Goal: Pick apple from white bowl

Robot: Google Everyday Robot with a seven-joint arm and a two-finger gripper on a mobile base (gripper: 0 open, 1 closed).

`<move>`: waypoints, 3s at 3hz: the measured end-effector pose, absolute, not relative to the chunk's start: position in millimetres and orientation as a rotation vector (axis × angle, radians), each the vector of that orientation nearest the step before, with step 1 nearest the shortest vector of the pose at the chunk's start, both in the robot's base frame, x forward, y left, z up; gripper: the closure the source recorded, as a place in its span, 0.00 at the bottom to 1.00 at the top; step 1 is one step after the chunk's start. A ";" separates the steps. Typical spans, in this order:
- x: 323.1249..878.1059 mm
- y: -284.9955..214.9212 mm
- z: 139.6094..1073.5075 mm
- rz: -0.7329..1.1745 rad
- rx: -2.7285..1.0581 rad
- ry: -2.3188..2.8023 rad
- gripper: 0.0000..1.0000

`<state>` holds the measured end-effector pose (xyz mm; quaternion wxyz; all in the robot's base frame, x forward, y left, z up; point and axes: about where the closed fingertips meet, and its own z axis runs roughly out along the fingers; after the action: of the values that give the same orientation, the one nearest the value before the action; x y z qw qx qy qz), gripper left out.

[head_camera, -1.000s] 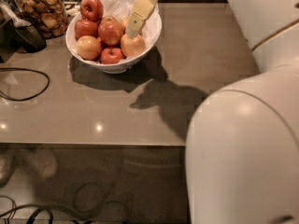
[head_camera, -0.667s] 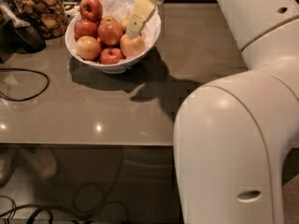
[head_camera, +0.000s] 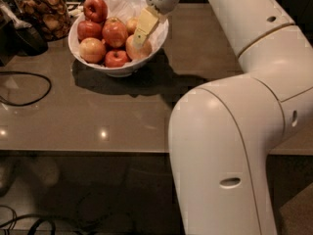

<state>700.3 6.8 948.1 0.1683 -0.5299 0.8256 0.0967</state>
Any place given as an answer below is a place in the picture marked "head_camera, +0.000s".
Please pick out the left red apple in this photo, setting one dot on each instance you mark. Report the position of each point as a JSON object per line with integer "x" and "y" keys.
{"x": 87, "y": 29}

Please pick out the top red apple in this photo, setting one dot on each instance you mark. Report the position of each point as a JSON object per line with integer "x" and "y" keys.
{"x": 95, "y": 10}

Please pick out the white ceramic bowl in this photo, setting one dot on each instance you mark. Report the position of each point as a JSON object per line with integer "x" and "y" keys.
{"x": 123, "y": 70}

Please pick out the back right pale apple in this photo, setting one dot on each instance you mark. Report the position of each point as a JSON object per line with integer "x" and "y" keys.
{"x": 131, "y": 25}

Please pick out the glass jar of dried chips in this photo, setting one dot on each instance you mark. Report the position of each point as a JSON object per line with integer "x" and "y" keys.
{"x": 49, "y": 16}

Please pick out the front small red apple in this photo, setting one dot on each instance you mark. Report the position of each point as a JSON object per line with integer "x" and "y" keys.
{"x": 116, "y": 58}

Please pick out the centre red apple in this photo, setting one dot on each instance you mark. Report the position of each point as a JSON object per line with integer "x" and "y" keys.
{"x": 115, "y": 32}

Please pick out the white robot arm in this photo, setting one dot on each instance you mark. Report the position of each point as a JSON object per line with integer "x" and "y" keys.
{"x": 220, "y": 133}

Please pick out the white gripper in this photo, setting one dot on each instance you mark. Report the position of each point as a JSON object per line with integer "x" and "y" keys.
{"x": 149, "y": 19}

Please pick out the black appliance at left edge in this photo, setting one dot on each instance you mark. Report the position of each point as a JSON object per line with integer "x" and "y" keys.
{"x": 8, "y": 41}

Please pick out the front left yellow apple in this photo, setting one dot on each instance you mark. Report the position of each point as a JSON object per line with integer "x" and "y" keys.
{"x": 92, "y": 50}

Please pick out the yellow-red apple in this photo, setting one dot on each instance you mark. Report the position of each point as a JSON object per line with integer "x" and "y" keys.
{"x": 137, "y": 53}

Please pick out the black scoop with silver handle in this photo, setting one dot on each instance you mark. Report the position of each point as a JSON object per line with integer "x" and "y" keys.
{"x": 28, "y": 37}

